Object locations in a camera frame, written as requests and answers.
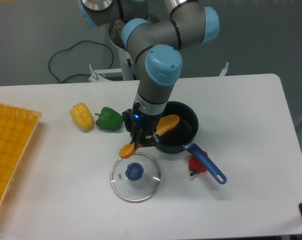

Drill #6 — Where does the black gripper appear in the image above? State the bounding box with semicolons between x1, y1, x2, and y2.
121;101;162;149

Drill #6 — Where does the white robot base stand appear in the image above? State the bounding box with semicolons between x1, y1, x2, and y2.
88;19;142;83

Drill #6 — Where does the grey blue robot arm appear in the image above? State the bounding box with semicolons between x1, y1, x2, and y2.
78;0;220;148

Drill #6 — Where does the dark blue pot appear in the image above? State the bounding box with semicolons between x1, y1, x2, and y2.
155;101;227;185

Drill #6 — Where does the glass lid blue knob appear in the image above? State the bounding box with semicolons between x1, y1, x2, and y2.
110;152;161;203

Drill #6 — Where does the green bell pepper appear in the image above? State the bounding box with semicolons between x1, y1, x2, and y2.
95;106;123;132

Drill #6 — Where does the red bell pepper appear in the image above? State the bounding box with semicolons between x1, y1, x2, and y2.
188;155;208;177

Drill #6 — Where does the yellow bell pepper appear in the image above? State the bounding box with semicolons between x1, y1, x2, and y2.
69;102;94;132

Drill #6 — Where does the yellow woven basket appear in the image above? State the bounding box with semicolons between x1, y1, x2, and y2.
0;103;42;208

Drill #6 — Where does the black cable on floor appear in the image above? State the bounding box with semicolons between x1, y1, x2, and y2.
48;40;115;84

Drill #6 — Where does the white bracket behind table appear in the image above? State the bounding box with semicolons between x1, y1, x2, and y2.
219;62;229;77

